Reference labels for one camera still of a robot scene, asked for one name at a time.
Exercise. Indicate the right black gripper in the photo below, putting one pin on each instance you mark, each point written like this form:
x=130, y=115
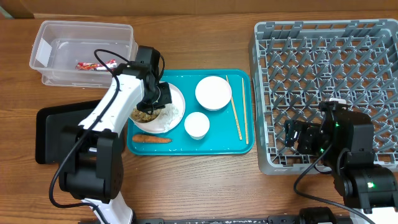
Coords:
x=308, y=134

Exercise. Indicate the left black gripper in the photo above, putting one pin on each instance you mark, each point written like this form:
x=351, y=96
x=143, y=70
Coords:
x=165, y=98

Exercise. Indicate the white tissue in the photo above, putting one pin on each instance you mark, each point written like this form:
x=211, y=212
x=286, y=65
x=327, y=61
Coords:
x=167, y=116

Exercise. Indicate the food scraps and rice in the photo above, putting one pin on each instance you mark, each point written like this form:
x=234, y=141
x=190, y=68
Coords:
x=143, y=116

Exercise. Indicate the white cup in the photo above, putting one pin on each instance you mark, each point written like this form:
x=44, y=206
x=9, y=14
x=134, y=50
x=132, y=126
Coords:
x=197, y=125

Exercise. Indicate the red snack wrapper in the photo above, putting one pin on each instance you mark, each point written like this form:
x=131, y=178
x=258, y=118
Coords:
x=96, y=66

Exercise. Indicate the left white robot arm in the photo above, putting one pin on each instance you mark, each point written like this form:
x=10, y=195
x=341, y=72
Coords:
x=91, y=167

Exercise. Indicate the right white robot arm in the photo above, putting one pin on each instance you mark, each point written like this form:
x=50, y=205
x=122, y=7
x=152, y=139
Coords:
x=343, y=141

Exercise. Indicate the grey dishwasher rack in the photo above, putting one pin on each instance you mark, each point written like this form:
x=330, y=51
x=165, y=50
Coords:
x=295, y=65

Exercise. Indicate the black waste tray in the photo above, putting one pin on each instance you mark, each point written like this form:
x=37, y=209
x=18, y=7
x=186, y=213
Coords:
x=49, y=124

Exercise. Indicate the orange carrot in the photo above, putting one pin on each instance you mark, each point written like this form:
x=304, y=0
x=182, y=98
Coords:
x=143, y=138

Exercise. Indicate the right wooden chopstick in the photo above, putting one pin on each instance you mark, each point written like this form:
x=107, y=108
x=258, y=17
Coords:
x=245, y=112

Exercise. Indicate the wooden chopstick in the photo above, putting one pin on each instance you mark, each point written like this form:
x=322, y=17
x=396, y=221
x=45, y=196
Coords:
x=245, y=112
x=235, y=113

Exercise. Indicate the teal serving tray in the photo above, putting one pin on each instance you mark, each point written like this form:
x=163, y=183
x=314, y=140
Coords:
x=222, y=137

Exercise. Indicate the left wooden chopstick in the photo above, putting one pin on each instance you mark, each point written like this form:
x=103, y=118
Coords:
x=235, y=113

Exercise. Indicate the clear plastic bin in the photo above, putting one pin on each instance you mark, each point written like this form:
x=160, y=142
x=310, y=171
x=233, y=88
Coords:
x=61, y=45

